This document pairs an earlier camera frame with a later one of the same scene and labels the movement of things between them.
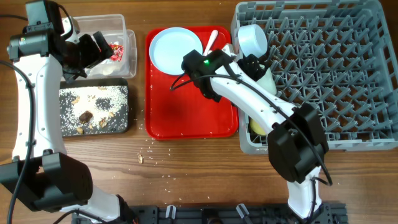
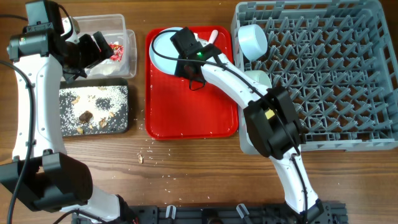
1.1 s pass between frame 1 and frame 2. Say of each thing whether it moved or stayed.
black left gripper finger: stayed
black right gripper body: moved
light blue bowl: stayed
